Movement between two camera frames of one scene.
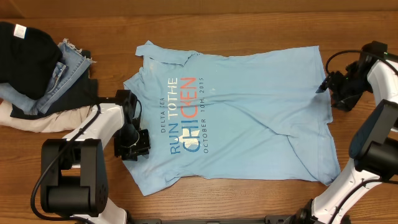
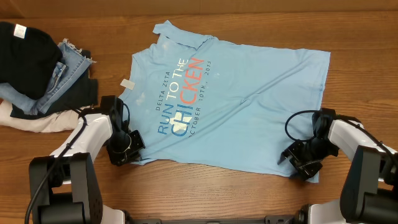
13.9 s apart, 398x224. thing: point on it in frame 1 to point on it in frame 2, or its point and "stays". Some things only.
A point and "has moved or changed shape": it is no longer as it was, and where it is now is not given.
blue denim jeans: (73, 63) stays
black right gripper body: (347, 91) to (307, 157)
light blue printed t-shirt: (260, 115) has moved or changed shape
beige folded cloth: (60, 122) stays
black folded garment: (28, 59) stays
